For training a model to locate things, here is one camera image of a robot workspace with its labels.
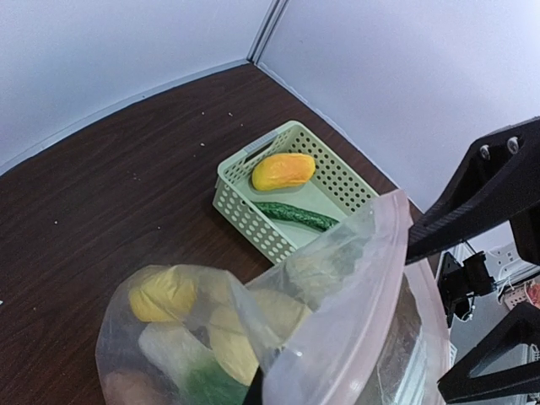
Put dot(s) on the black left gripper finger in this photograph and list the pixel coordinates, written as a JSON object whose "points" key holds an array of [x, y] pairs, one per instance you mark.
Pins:
{"points": [[254, 394]]}

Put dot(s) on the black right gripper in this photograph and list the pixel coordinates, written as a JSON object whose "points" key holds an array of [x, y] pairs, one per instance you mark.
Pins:
{"points": [[496, 182]]}

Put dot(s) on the green bok choy toy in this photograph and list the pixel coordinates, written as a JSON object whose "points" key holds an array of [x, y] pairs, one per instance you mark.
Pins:
{"points": [[190, 365]]}

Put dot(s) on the beige walnut toy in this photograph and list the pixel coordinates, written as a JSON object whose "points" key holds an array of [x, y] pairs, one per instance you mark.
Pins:
{"points": [[249, 333]]}

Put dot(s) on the clear zip top bag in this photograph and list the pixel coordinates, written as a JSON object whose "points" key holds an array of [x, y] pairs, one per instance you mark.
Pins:
{"points": [[376, 333]]}

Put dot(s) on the brown potato toy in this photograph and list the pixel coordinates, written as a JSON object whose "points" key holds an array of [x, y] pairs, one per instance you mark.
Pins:
{"points": [[130, 387]]}

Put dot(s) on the yellow lemon toy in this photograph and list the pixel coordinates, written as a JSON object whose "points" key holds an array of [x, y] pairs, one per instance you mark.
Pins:
{"points": [[164, 296]]}

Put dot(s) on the orange mango slice toy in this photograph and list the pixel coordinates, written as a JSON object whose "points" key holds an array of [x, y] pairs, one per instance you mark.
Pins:
{"points": [[280, 171]]}

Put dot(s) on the dark green cucumber toy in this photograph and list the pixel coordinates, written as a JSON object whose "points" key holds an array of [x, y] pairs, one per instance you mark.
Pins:
{"points": [[288, 213]]}

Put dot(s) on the pale green perforated basket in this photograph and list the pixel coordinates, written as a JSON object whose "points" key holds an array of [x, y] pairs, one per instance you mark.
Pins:
{"points": [[335, 190]]}

